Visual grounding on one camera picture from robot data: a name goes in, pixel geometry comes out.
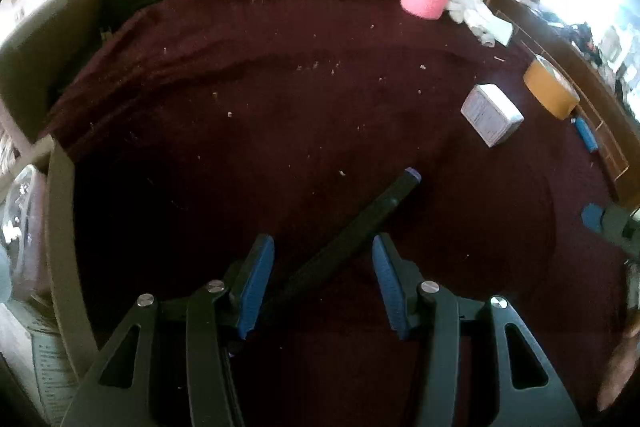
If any yellow tape roll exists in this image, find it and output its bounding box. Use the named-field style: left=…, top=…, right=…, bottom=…
left=523, top=55, right=580, bottom=120

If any purple black pen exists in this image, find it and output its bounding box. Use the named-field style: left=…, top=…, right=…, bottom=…
left=344, top=167, right=422, bottom=244

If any dark red bedspread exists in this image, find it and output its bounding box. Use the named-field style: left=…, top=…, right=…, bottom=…
left=47, top=0, right=639, bottom=426

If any pink cartoon zipper pouch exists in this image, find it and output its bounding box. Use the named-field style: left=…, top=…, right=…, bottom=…
left=1, top=165, right=41, bottom=277

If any white crumpled cloth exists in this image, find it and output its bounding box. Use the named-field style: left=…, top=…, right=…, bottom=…
left=446, top=0, right=513, bottom=48

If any blue lighter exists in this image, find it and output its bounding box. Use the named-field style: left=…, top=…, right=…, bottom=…
left=573, top=117, right=599, bottom=154

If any brown armchair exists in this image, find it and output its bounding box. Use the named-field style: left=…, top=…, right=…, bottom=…
left=1, top=0, right=102, bottom=153

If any white medicine box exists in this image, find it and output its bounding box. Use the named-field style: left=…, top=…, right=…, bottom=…
left=1, top=299, right=77, bottom=426

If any small white box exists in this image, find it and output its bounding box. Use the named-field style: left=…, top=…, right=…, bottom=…
left=460, top=83, right=524, bottom=147

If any cardboard box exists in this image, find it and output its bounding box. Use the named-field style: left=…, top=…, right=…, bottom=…
left=34, top=135, right=99, bottom=381

